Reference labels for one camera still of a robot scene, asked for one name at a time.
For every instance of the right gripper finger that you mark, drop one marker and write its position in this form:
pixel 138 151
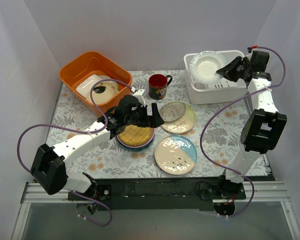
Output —
pixel 234 64
pixel 228 72

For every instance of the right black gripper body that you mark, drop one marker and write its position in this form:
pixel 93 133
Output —
pixel 239 69

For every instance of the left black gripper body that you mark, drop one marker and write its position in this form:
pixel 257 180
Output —
pixel 145 116

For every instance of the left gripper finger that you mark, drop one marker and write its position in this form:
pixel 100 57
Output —
pixel 154 109
pixel 155 121

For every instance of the white deep scalloped plate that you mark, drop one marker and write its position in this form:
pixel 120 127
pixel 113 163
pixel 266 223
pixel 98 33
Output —
pixel 204 65

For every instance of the cream and blue floral plate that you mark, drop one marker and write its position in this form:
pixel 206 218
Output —
pixel 176 155

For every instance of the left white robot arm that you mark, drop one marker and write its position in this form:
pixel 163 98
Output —
pixel 50 164

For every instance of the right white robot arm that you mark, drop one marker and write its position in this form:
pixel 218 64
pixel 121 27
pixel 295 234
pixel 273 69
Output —
pixel 265 125

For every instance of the white plastic bin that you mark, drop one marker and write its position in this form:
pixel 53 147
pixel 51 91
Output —
pixel 218 92

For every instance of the cream floral plate in bin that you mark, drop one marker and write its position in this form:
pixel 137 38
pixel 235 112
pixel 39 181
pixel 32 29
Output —
pixel 111 83

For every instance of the pink plate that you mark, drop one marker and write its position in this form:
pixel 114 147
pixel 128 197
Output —
pixel 153 133

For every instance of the speckled grey stoneware plate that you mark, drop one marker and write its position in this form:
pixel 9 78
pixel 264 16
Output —
pixel 172 111

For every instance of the woven bamboo tray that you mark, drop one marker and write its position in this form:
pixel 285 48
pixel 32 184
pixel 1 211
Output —
pixel 136 136

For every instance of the black and red mug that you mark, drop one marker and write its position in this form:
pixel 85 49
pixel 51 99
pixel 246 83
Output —
pixel 157 85

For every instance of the cream and green floral plate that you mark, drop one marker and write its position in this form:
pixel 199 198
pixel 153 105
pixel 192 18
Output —
pixel 182 125

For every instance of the cream plate with black motif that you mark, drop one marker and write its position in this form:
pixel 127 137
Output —
pixel 102 93

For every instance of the light blue plate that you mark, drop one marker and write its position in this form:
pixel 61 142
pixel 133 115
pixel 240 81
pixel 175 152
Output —
pixel 139 145

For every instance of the dark teal scalloped plate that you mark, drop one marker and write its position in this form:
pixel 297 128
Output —
pixel 135 149

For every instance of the floral patterned table mat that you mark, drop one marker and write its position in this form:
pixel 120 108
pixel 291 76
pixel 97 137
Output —
pixel 216 136

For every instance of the white square dish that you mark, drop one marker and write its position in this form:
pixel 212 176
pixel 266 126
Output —
pixel 84 88

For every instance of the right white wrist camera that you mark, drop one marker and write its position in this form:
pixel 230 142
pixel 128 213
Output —
pixel 247 58

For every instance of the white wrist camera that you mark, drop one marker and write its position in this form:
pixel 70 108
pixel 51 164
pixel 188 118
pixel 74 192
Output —
pixel 247 58
pixel 139 94

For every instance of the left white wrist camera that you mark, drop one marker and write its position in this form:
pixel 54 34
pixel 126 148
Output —
pixel 139 94

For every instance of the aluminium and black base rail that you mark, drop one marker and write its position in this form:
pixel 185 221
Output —
pixel 171 193

